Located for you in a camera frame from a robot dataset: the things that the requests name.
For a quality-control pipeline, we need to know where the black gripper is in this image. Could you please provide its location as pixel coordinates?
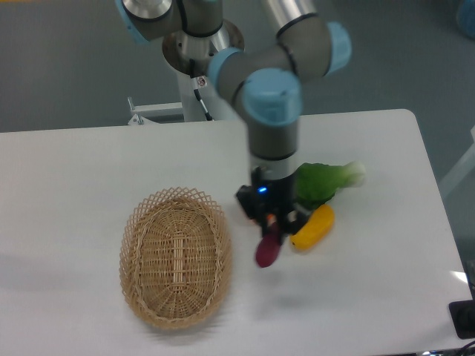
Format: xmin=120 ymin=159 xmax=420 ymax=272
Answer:
xmin=235 ymin=167 xmax=309 ymax=245

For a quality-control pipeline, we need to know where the purple sweet potato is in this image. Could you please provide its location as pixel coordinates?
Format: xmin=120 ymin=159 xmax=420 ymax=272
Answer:
xmin=255 ymin=222 xmax=281 ymax=268

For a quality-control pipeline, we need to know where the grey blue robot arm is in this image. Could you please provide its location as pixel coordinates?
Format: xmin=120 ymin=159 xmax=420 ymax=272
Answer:
xmin=116 ymin=1 xmax=352 ymax=244

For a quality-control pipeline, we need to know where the oval wicker basket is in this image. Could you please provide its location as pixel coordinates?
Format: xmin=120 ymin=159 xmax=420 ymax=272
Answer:
xmin=119 ymin=187 xmax=232 ymax=330

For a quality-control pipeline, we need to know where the green bok choy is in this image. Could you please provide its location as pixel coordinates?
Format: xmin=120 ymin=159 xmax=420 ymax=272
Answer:
xmin=295 ymin=161 xmax=367 ymax=210

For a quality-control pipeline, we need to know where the yellow squash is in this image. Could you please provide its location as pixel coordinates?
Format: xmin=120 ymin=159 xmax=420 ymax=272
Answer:
xmin=290 ymin=204 xmax=335 ymax=251

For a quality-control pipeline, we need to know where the black device at table edge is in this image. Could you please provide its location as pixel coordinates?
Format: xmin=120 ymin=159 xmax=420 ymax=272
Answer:
xmin=448 ymin=300 xmax=474 ymax=340

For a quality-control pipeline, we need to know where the blue object top right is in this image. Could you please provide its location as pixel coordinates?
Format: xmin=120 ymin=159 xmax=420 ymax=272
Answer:
xmin=456 ymin=0 xmax=475 ymax=39

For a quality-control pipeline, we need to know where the white metal base bracket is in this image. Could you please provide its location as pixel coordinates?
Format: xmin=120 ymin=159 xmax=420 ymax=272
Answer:
xmin=127 ymin=96 xmax=184 ymax=125

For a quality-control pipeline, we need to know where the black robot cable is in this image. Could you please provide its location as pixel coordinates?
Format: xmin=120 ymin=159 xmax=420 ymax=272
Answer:
xmin=189 ymin=59 xmax=214 ymax=122

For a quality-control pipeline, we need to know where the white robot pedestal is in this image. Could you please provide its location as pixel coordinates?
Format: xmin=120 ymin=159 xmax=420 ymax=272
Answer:
xmin=162 ymin=20 xmax=244 ymax=122

